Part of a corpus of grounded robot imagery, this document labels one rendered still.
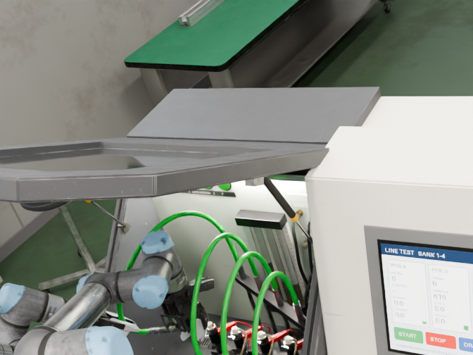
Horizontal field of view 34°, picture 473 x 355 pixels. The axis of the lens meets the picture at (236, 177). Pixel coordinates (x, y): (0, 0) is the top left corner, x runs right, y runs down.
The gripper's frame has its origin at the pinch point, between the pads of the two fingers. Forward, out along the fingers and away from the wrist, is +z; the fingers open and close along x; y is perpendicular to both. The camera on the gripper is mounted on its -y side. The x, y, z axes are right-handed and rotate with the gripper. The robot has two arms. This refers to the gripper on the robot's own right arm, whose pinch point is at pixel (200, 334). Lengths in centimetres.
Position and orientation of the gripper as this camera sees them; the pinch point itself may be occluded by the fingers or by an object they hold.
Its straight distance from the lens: 211.8
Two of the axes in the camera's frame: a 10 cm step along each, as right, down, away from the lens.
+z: 2.7, 8.1, 5.1
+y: -4.6, 5.8, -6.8
